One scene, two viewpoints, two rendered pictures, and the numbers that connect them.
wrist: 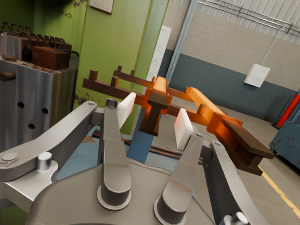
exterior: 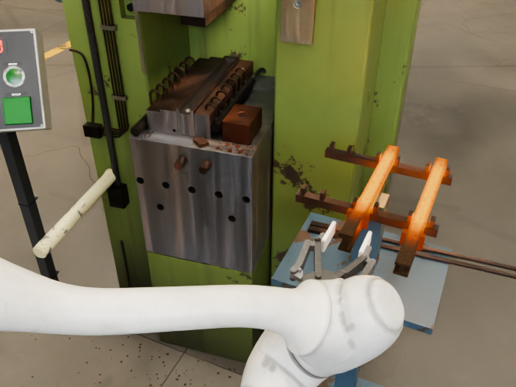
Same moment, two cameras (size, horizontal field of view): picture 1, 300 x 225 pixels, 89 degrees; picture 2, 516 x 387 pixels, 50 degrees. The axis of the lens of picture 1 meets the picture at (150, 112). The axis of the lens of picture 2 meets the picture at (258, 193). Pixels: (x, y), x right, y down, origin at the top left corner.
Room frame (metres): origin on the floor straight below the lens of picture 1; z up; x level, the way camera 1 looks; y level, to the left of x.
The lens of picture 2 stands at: (-0.65, -0.21, 1.73)
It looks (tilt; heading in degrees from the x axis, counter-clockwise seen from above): 36 degrees down; 26
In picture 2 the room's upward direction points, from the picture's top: straight up
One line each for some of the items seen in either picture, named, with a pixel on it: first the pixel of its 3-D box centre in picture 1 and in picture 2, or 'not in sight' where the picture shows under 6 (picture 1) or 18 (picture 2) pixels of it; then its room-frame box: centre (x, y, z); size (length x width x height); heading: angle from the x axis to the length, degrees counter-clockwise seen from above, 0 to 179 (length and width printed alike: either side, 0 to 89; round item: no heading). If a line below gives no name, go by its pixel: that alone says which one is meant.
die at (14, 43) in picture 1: (31, 43); (203, 91); (0.74, 0.65, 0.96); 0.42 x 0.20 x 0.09; 9
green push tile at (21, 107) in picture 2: not in sight; (18, 110); (0.32, 1.01, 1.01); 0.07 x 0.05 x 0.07; 124
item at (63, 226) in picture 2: not in sight; (78, 210); (0.39, 0.95, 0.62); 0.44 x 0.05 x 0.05; 9
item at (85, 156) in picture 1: (134, 163); (364, 266); (0.42, 0.00, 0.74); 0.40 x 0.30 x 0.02; 92
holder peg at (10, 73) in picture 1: (7, 76); (205, 167); (0.47, 0.50, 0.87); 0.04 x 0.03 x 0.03; 9
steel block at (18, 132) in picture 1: (41, 97); (223, 162); (0.76, 0.60, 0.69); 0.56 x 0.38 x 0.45; 9
